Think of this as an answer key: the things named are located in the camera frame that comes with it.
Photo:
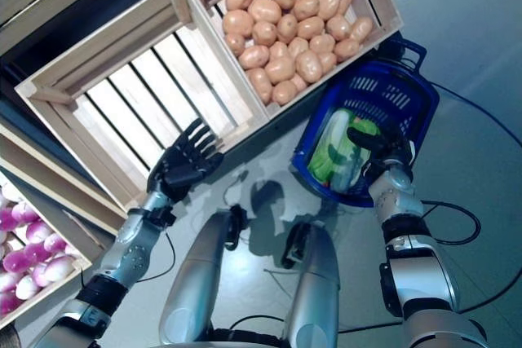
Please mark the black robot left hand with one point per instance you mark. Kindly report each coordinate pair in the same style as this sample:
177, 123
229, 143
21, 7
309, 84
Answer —
183, 164

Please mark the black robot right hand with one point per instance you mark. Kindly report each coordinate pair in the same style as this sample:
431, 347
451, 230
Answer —
387, 148

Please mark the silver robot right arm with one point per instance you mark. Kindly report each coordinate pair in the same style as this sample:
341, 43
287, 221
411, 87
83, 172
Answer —
399, 197

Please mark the blue plastic shopping basket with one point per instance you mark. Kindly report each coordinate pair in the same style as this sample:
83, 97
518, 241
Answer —
316, 120

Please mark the black robot left foot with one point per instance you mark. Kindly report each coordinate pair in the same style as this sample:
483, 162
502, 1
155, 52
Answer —
236, 223

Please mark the black robot foot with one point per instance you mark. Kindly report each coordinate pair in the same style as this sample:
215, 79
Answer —
236, 223
295, 242

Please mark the silver robot left leg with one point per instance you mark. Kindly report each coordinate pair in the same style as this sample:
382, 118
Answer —
195, 283

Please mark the silver robot leg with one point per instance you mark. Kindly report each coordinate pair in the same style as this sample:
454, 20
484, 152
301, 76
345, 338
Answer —
316, 291
195, 283

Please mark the wooden display stand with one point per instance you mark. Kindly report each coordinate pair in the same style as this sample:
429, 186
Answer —
61, 177

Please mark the black robot right foot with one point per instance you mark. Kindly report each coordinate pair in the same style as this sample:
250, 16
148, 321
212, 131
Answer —
295, 242

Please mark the purple white turnip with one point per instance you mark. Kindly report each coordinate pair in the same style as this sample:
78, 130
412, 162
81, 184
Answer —
38, 232
26, 286
8, 280
34, 252
8, 302
55, 242
41, 274
8, 219
60, 268
16, 260
24, 211

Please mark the silver robot right leg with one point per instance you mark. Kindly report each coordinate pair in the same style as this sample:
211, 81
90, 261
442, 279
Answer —
316, 291

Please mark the wooden turnip crate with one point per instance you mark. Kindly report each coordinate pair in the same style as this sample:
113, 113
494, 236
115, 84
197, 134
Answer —
49, 292

